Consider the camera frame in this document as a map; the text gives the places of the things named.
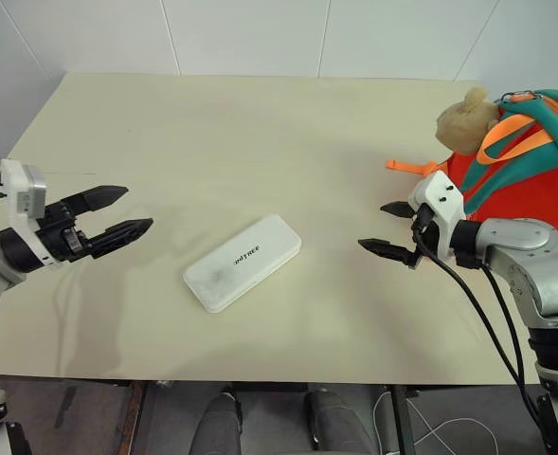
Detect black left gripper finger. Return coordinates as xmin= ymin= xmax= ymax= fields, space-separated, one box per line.
xmin=71 ymin=185 xmax=130 ymax=215
xmin=88 ymin=217 xmax=155 ymax=260

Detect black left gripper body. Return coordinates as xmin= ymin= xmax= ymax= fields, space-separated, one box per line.
xmin=35 ymin=200 xmax=94 ymax=264

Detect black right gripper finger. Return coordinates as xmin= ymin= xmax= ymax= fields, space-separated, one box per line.
xmin=357 ymin=237 xmax=409 ymax=263
xmin=379 ymin=201 xmax=413 ymax=219

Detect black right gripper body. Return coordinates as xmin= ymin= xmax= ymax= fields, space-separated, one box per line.
xmin=403 ymin=202 xmax=441 ymax=272

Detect white rectangular case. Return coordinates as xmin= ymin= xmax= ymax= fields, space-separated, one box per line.
xmin=182 ymin=213 xmax=303 ymax=315

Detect orange and teal backpack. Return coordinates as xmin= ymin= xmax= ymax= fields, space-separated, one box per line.
xmin=384 ymin=87 xmax=558 ymax=260

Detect beige plush toy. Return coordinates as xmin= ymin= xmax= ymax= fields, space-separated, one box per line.
xmin=435 ymin=86 xmax=503 ymax=156

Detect dark rounded shape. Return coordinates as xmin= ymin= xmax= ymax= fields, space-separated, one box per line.
xmin=303 ymin=387 xmax=375 ymax=455
xmin=201 ymin=389 xmax=244 ymax=455

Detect brown floor bar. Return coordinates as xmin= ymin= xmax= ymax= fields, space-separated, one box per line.
xmin=115 ymin=380 xmax=148 ymax=455

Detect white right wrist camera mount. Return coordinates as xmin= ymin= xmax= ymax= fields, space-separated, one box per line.
xmin=409 ymin=171 xmax=467 ymax=260

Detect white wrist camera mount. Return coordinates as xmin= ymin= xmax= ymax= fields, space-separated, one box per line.
xmin=0 ymin=158 xmax=48 ymax=238
xmin=409 ymin=171 xmax=467 ymax=260

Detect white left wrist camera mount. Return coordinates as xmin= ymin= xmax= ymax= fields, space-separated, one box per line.
xmin=0 ymin=158 xmax=48 ymax=238

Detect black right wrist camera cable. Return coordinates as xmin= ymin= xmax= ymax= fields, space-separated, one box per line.
xmin=411 ymin=207 xmax=552 ymax=455

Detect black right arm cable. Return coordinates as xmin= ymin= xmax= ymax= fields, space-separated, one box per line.
xmin=456 ymin=253 xmax=529 ymax=394

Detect thin white floor cable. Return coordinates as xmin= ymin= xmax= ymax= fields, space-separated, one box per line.
xmin=371 ymin=387 xmax=500 ymax=455

